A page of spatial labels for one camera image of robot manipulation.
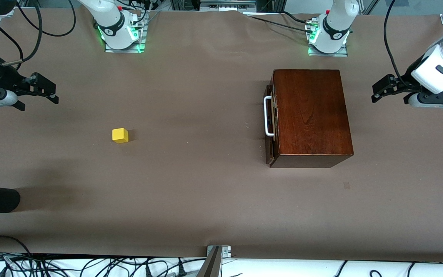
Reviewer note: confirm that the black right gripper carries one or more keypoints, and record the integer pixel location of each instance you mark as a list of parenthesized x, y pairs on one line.
[(5, 78)]

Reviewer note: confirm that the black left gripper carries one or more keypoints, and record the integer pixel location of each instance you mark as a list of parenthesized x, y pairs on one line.
[(408, 79)]

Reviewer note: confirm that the yellow cube block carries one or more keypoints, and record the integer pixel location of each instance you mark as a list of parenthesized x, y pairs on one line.
[(120, 135)]

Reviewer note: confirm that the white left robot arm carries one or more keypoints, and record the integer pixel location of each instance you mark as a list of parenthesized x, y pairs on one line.
[(337, 23)]

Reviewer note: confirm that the dark brown wooden cabinet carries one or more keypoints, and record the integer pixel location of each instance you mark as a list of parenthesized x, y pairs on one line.
[(310, 115)]

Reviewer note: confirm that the grey equipment box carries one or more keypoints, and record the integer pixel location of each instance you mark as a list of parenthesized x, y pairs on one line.
[(227, 4)]

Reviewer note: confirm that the brown paper table cover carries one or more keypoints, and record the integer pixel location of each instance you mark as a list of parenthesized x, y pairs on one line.
[(206, 192)]

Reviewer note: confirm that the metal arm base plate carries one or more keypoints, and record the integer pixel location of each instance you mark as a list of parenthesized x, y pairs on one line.
[(125, 50), (329, 54)]

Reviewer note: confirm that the aluminium profile with bracket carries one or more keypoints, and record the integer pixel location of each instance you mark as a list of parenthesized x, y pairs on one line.
[(213, 265)]

